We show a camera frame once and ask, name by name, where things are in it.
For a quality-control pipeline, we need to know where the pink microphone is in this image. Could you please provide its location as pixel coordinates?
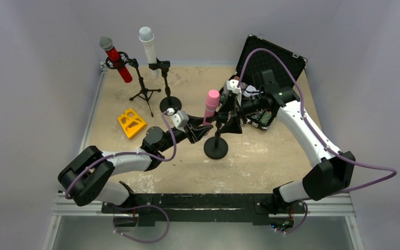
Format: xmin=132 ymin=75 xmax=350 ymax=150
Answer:
xmin=202 ymin=90 xmax=220 ymax=126

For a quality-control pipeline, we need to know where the black round-base stand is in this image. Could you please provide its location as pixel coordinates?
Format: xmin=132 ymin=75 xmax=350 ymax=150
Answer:
xmin=148 ymin=58 xmax=182 ymax=113
xmin=204 ymin=114 xmax=229 ymax=160

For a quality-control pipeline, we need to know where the black tripod shock mount stand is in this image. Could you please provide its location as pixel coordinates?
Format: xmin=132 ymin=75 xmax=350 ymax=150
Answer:
xmin=105 ymin=52 xmax=162 ymax=117

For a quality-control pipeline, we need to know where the white microphone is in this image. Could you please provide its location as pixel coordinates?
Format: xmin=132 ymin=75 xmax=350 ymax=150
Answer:
xmin=139 ymin=27 xmax=157 ymax=65

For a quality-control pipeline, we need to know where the red glitter microphone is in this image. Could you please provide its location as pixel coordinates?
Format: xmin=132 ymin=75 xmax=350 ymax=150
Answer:
xmin=99 ymin=36 xmax=132 ymax=83

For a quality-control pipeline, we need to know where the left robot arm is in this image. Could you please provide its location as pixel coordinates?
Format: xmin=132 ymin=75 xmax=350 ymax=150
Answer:
xmin=58 ymin=118 xmax=213 ymax=206

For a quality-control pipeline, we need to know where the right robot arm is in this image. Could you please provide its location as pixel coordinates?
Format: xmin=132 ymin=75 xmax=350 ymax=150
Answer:
xmin=219 ymin=78 xmax=355 ymax=205

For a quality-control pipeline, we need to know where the white card deck box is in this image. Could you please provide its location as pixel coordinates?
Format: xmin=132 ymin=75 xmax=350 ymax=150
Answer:
xmin=243 ymin=85 xmax=259 ymax=97

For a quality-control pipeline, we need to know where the black poker chip case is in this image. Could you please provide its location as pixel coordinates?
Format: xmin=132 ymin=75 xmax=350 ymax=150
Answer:
xmin=222 ymin=34 xmax=307 ymax=130

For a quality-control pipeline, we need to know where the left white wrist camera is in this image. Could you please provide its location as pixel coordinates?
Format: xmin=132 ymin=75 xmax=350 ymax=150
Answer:
xmin=166 ymin=108 xmax=189 ymax=133

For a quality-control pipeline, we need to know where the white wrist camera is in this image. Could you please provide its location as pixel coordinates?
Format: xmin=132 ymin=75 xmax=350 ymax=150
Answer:
xmin=223 ymin=79 xmax=243 ymax=104
xmin=166 ymin=108 xmax=189 ymax=133

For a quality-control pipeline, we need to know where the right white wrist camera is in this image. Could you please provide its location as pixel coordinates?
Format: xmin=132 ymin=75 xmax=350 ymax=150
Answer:
xmin=223 ymin=79 xmax=243 ymax=104

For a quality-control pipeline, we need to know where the yellow plastic bracket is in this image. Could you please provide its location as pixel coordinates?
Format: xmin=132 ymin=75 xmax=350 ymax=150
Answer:
xmin=117 ymin=109 xmax=147 ymax=139

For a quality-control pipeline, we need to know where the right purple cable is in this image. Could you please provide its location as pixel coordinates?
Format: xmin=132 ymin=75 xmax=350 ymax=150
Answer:
xmin=236 ymin=48 xmax=398 ymax=195

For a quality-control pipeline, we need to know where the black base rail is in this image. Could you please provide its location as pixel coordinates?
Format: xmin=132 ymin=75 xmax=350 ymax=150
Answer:
xmin=102 ymin=193 xmax=305 ymax=227

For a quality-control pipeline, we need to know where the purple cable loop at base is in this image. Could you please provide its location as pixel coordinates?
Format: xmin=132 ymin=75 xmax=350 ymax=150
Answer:
xmin=112 ymin=204 xmax=171 ymax=244

